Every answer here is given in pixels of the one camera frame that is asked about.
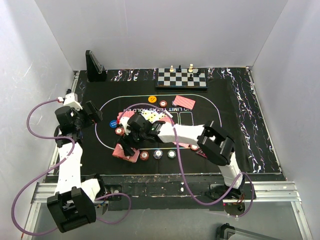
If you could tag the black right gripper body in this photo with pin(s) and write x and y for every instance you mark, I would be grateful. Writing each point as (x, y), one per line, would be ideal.
(137, 137)

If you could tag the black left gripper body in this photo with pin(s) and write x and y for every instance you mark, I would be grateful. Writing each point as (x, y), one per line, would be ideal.
(82, 120)

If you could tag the red playing card box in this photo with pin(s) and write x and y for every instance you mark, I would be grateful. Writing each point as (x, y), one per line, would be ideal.
(119, 152)

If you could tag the red poker chip stack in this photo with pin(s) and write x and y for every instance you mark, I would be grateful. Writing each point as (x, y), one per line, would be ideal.
(144, 155)

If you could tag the blue small blind button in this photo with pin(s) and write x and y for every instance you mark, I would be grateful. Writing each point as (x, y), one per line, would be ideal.
(113, 123)

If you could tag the red chips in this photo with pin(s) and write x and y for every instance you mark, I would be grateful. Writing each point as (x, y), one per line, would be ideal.
(163, 103)
(120, 131)
(194, 147)

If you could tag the blue poker chip stack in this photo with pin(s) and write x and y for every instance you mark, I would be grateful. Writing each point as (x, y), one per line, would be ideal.
(158, 154)

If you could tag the yellow big blind button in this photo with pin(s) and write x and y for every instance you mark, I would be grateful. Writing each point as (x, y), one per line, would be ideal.
(152, 99)

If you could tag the green poker chip stack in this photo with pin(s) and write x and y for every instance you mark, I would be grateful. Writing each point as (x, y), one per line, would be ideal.
(171, 154)

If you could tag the black triangular all-in marker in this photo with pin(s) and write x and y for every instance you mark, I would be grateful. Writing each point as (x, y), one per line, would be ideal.
(201, 153)

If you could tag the red-backed playing card deck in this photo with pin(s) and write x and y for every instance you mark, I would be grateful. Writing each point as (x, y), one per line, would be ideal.
(134, 158)

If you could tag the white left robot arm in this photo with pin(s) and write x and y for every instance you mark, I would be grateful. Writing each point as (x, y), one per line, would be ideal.
(73, 203)

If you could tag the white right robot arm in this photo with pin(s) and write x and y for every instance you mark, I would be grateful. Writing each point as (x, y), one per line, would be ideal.
(217, 145)

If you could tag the black card dealer shoe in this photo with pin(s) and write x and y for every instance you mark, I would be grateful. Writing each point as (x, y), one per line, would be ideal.
(96, 72)

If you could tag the black poker table mat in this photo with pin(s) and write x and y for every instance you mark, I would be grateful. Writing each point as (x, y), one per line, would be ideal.
(113, 97)

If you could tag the black white chessboard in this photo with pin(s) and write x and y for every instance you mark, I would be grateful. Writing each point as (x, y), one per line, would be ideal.
(179, 81)

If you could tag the black chess piece centre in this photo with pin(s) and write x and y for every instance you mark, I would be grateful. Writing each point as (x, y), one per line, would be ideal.
(191, 77)

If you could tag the black chess piece left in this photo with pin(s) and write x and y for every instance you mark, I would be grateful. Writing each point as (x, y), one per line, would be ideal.
(179, 70)

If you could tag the white chess piece right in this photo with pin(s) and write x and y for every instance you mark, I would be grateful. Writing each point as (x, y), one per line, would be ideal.
(190, 69)

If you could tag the black case corner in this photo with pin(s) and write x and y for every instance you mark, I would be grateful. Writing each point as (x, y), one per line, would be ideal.
(228, 232)

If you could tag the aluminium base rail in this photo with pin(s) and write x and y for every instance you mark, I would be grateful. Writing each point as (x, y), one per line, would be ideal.
(270, 191)

